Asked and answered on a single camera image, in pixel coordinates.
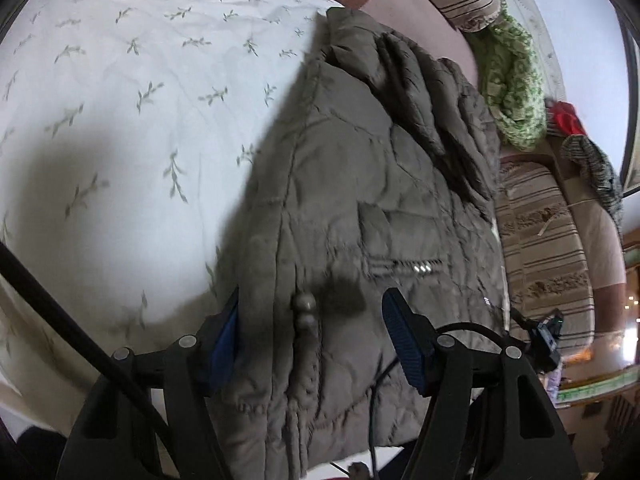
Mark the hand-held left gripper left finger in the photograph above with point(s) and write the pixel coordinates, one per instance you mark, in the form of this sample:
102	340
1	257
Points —
226	340

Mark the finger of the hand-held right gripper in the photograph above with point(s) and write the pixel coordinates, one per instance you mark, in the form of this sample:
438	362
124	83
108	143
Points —
520	320

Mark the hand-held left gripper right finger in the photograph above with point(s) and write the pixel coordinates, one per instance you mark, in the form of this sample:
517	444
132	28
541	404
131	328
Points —
405	340

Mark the olive quilted hooded jacket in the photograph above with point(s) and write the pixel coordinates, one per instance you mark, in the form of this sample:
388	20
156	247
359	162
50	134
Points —
350	185

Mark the striped floral beige cushion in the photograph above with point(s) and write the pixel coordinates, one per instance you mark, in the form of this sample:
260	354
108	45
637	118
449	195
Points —
540	250

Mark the grey knitted garment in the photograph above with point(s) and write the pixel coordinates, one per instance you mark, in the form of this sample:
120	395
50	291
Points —
595	170

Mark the red cloth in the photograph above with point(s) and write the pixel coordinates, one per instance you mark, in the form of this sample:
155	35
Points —
567	117

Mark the green patterned blanket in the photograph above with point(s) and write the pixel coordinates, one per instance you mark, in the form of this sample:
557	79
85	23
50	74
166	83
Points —
515	75

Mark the white leaf-print bed sheet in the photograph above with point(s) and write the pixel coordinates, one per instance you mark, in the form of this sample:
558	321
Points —
125	110

